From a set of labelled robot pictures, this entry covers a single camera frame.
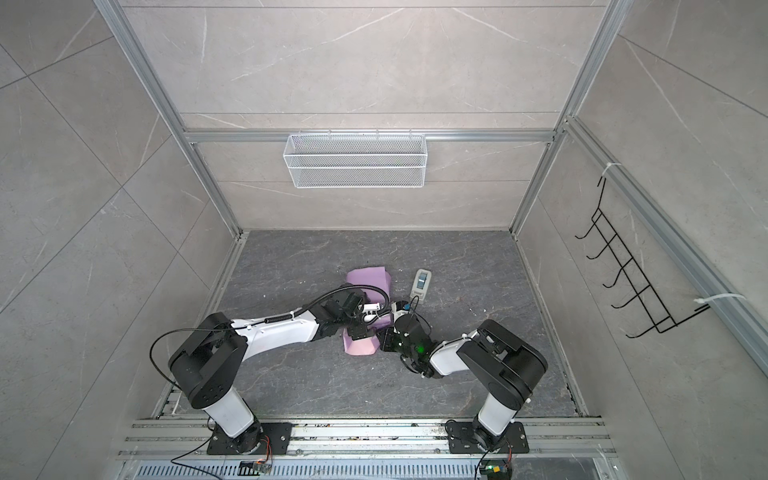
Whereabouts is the white wire mesh basket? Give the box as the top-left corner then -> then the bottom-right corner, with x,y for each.
283,133 -> 428,189

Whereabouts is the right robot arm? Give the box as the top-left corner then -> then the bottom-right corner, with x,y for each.
377,313 -> 548,452

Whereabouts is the white tape dispenser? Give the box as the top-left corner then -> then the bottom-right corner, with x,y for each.
410,269 -> 432,301

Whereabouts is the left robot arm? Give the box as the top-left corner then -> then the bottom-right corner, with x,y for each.
166,283 -> 391,454

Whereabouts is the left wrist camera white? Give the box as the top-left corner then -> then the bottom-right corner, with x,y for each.
362,303 -> 382,315

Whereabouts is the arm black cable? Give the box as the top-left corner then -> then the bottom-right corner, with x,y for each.
148,284 -> 391,391
405,295 -> 433,335

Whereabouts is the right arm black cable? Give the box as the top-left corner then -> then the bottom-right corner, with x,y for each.
405,295 -> 433,335

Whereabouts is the pink wrapping paper sheet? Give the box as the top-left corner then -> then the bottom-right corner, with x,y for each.
342,266 -> 392,356

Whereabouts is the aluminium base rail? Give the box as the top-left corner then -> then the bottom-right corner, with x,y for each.
114,415 -> 626,479

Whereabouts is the black wire hook rack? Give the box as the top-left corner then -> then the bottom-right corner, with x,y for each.
574,177 -> 711,339

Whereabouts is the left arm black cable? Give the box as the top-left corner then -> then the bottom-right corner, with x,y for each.
148,284 -> 391,391

